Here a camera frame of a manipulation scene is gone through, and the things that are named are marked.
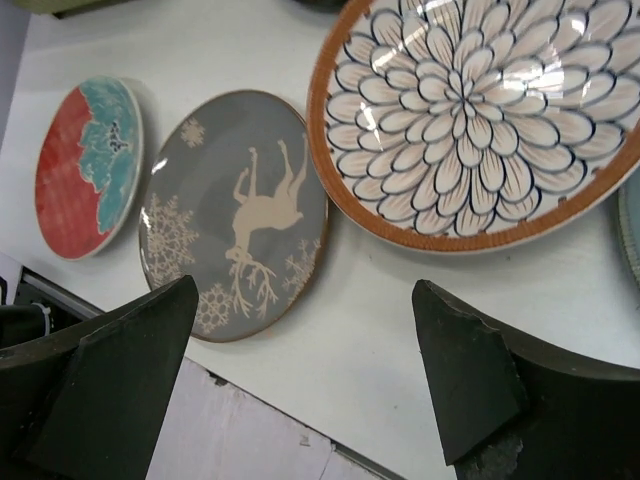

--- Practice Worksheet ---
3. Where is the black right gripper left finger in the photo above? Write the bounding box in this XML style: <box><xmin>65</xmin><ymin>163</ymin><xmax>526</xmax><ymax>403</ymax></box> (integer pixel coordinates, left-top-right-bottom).
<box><xmin>11</xmin><ymin>275</ymin><xmax>199</xmax><ymax>479</ymax></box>

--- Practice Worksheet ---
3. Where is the red and teal plate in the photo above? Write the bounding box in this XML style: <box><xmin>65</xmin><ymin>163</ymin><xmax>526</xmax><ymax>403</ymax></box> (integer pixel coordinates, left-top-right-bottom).
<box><xmin>34</xmin><ymin>75</ymin><xmax>144</xmax><ymax>261</ymax></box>

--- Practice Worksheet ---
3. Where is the light blue plate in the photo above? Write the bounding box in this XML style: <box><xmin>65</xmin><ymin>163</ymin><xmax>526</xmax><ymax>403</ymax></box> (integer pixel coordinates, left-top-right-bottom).
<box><xmin>617</xmin><ymin>170</ymin><xmax>640</xmax><ymax>287</ymax></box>

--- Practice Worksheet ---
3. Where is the flower pattern bowl orange rim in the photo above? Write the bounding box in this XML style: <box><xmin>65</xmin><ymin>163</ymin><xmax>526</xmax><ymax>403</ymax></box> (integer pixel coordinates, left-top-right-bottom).
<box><xmin>307</xmin><ymin>1</ymin><xmax>639</xmax><ymax>254</ymax></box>

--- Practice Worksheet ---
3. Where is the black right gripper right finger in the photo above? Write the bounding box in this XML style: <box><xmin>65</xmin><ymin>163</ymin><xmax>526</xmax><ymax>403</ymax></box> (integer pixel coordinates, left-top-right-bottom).
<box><xmin>412</xmin><ymin>280</ymin><xmax>529</xmax><ymax>465</ymax></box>

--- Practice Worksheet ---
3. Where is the green plastic bin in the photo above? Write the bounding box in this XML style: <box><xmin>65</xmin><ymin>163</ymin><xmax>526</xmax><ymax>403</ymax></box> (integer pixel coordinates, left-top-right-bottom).
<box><xmin>10</xmin><ymin>0</ymin><xmax>85</xmax><ymax>18</ymax></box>

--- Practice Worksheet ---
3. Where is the grey reindeer plate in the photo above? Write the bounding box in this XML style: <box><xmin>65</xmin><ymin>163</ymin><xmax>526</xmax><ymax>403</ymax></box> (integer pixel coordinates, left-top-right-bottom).
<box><xmin>139</xmin><ymin>90</ymin><xmax>329</xmax><ymax>343</ymax></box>

